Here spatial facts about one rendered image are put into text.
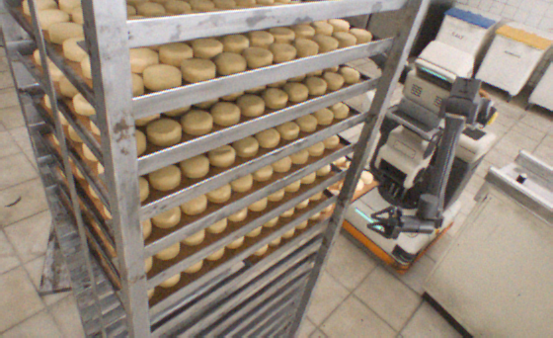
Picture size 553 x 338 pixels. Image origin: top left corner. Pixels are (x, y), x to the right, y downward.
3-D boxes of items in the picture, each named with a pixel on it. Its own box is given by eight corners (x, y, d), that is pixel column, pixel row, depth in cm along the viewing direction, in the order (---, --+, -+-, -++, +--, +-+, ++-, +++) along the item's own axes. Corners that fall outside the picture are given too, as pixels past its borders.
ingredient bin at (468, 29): (421, 66, 502) (445, 8, 456) (438, 57, 544) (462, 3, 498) (459, 83, 477) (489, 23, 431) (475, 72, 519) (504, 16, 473)
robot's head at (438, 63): (433, 55, 180) (433, 36, 167) (474, 74, 169) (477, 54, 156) (414, 78, 179) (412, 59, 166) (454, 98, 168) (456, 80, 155)
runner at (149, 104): (386, 43, 83) (390, 31, 81) (396, 48, 82) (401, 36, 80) (88, 118, 44) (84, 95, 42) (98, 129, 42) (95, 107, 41)
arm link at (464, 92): (486, 74, 116) (451, 69, 121) (473, 117, 117) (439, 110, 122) (492, 101, 154) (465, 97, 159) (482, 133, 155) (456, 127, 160)
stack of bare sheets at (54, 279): (130, 281, 189) (129, 277, 188) (39, 295, 176) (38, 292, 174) (128, 198, 233) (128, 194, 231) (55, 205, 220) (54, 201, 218)
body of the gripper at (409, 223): (391, 240, 124) (413, 241, 124) (399, 220, 117) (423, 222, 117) (387, 223, 129) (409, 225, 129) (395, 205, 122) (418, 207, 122)
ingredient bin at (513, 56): (466, 86, 471) (498, 26, 425) (483, 75, 512) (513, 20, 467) (510, 106, 445) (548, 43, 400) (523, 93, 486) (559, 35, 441)
